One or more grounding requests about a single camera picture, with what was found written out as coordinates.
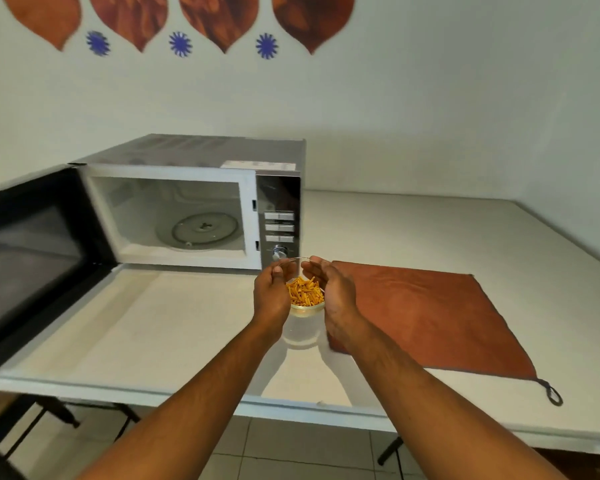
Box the person's left hand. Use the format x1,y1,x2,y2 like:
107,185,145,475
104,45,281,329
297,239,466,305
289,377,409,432
253,261,292,332

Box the person's right hand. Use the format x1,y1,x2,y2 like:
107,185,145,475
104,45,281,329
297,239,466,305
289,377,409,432
301,256,359,341

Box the clear glass bowl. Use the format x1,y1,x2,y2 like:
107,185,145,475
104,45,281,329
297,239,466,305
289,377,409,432
279,257,328,351

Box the person's right forearm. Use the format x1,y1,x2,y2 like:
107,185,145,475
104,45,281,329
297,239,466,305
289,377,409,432
326,320,570,480

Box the person's left forearm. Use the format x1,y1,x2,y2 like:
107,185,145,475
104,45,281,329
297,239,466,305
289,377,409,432
77,315,288,480

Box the orange snack sticks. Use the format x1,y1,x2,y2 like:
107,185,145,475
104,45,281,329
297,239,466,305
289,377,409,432
286,276,326,308

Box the glass microwave turntable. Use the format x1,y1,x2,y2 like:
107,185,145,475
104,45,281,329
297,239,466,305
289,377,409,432
156,212,244,251

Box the white sticker label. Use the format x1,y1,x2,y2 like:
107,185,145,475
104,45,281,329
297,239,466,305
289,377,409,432
220,160,301,172

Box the brown cloth with loop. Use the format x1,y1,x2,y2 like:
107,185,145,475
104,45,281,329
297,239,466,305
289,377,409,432
326,261,564,407

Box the silver microwave oven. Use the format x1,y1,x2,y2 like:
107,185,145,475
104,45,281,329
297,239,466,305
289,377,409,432
69,134,307,271

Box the black microwave door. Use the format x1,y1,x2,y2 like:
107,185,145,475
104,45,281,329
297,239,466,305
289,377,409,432
0,164,127,384

